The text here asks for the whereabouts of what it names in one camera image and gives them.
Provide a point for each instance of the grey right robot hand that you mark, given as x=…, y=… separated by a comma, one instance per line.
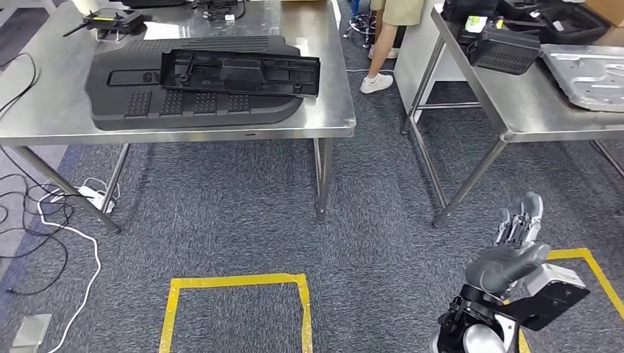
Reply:
x=502, y=268

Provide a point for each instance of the long black plastic car part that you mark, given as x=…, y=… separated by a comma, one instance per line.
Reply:
x=244, y=73

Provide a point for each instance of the steel workbench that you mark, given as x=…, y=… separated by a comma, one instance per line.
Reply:
x=49, y=97

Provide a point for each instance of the steel side table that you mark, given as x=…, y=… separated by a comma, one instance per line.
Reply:
x=526, y=107

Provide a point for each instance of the silver metal car panel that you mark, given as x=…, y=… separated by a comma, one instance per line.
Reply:
x=585, y=78

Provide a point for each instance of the black equipment box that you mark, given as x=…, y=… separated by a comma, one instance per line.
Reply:
x=463, y=10
x=502, y=51

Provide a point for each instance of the white cabinet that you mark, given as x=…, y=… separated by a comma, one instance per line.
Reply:
x=414, y=58

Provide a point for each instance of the green labelled black device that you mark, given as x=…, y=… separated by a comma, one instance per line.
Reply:
x=475, y=23

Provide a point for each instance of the person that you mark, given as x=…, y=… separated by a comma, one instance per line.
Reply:
x=385, y=44

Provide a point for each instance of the black equipment case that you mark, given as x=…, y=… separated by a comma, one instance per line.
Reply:
x=570, y=22

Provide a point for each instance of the brown cardboard box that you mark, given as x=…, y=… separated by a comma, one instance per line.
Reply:
x=607, y=10

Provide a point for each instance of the chrome swivel stool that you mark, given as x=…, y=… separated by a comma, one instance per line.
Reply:
x=361, y=24

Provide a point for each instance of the black moulded tray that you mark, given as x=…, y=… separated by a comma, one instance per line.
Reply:
x=146, y=105

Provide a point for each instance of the white power strip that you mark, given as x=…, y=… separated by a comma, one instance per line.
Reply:
x=95, y=197

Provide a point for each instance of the black remote controller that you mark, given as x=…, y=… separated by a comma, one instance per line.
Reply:
x=117, y=20

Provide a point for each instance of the metal floor outlet plate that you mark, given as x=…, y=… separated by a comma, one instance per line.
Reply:
x=31, y=333

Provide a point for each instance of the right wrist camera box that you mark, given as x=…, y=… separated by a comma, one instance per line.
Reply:
x=551, y=297

